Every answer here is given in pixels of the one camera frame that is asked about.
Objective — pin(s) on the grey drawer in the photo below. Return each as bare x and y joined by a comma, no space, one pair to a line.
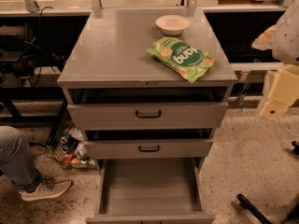
150,191
144,109
146,144

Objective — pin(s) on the white ceramic bowl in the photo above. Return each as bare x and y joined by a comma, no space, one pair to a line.
172,24

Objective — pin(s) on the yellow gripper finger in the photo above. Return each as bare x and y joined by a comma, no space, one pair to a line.
283,93

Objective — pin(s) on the grey drawer cabinet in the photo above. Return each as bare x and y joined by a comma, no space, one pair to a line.
111,52

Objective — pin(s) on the dark machine on left shelf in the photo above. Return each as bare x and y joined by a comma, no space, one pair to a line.
15,56

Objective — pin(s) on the person leg in jeans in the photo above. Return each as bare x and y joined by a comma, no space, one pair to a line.
16,160

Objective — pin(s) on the grey middle drawer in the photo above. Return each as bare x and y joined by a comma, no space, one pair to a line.
146,144

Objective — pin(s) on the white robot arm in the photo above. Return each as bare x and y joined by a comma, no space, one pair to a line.
283,39

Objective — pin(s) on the grey top drawer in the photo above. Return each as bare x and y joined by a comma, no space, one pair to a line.
144,109

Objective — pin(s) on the black chair base leg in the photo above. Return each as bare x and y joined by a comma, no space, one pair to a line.
246,204

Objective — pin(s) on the green rice chip bag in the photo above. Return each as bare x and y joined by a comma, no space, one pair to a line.
189,62

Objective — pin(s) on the grey bottom drawer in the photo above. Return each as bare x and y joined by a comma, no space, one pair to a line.
150,191

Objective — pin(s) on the grey sneaker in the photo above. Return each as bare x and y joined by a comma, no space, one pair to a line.
49,188

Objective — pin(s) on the wire basket with cans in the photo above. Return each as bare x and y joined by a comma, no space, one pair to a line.
69,150

